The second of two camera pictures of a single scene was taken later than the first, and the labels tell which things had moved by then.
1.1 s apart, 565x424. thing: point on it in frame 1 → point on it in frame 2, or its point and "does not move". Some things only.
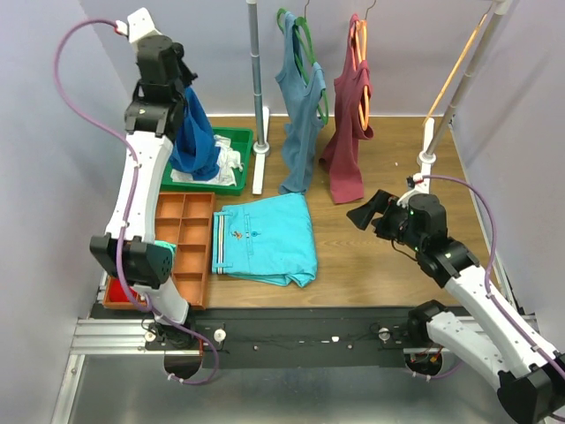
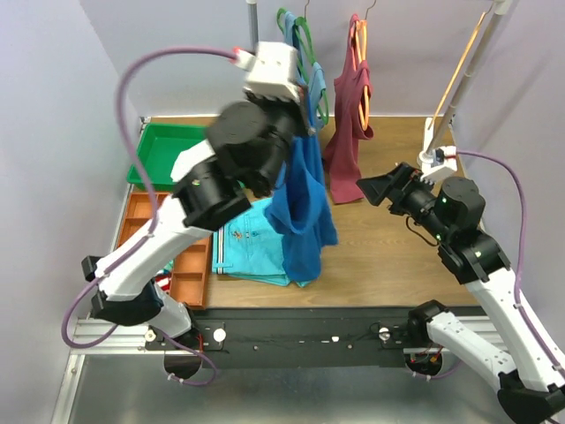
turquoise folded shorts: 269,240 does not move
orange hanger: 361,44 does not move
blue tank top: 195,150 → 302,205
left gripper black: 185,71 → 298,117
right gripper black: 383,201 → 406,178
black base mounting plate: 304,338 does not move
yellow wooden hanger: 457,72 does not move
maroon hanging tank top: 352,92 does not move
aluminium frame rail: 102,337 does not move
